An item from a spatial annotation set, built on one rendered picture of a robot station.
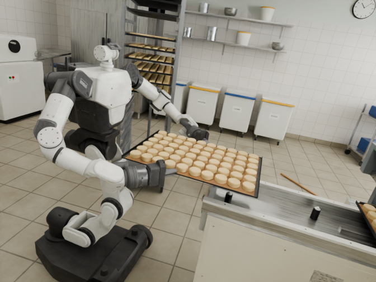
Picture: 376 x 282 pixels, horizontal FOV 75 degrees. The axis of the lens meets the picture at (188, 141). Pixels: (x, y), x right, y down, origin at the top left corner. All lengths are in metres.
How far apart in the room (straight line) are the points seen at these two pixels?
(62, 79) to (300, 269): 1.24
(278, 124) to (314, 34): 1.67
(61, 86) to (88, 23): 3.86
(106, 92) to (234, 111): 3.47
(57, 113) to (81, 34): 4.01
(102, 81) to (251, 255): 1.01
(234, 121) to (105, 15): 2.81
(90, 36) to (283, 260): 4.45
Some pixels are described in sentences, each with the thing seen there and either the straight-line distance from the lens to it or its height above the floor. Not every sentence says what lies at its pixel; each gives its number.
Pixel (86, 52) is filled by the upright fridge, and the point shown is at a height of 1.05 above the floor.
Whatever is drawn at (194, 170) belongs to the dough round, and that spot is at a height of 1.03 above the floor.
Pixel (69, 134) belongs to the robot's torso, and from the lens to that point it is 1.52.
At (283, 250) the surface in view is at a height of 0.79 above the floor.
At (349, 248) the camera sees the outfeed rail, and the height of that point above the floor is 0.88.
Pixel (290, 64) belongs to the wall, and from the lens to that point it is 5.07.
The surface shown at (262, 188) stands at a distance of 1.36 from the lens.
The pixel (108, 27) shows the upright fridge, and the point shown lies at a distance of 4.73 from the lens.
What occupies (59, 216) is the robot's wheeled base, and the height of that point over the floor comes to 0.34.
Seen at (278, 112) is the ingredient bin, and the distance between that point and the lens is 4.50.
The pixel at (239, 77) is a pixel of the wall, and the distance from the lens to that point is 5.04.
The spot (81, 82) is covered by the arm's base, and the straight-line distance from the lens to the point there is 1.13.
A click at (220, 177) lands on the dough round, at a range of 1.03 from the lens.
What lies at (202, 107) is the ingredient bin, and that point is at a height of 0.43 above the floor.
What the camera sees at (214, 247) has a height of 0.68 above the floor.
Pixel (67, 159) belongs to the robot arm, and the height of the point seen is 1.08.
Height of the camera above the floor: 1.53
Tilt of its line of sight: 22 degrees down
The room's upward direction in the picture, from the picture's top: 9 degrees clockwise
